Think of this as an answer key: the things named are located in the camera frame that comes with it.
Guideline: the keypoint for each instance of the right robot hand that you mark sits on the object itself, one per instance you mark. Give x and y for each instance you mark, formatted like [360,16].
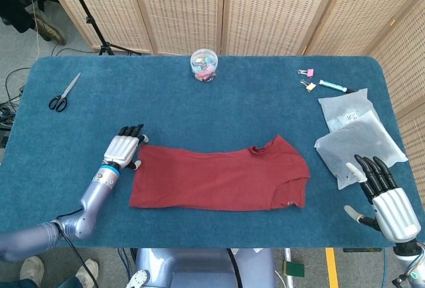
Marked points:
[396,211]

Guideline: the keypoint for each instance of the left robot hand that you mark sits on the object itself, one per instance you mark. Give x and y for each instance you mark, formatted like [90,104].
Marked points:
[121,148]

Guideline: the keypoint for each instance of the red t-shirt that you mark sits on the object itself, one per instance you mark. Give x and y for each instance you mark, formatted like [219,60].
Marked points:
[206,178]

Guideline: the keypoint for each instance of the white bag with dark contents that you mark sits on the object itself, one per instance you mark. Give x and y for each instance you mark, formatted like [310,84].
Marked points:
[358,142]

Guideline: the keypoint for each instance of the blue table mat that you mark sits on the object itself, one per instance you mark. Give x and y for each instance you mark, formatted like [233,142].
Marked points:
[199,109]

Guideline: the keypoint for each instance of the clear jar of binder clips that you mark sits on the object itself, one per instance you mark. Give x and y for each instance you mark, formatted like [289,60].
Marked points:
[204,65]

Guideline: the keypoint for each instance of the green box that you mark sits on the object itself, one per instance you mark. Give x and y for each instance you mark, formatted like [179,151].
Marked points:
[293,269]

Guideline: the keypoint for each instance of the white labelled plastic bag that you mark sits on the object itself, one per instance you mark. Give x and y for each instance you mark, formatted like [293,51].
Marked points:
[342,105]

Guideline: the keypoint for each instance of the white sneaker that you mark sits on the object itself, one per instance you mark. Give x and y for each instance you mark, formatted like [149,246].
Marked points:
[89,268]
[31,268]

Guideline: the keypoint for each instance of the black tripod stand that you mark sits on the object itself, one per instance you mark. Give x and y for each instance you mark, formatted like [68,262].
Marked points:
[89,21]

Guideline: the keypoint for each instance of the camouflage shoe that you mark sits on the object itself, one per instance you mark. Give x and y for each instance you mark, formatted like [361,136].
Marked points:
[50,30]

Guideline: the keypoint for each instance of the white green marker pen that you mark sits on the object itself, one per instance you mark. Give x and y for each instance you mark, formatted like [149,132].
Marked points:
[332,85]

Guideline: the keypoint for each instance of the silver robot torso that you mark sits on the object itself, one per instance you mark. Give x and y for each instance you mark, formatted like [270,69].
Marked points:
[199,268]

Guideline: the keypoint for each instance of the yellow binder clip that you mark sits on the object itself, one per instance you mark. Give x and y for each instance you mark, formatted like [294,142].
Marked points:
[311,87]

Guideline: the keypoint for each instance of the wicker folding screen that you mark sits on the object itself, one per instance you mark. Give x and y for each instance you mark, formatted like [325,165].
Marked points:
[182,9]

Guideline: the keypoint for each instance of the pink binder clip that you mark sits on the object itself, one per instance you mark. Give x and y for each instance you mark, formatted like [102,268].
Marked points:
[310,73]

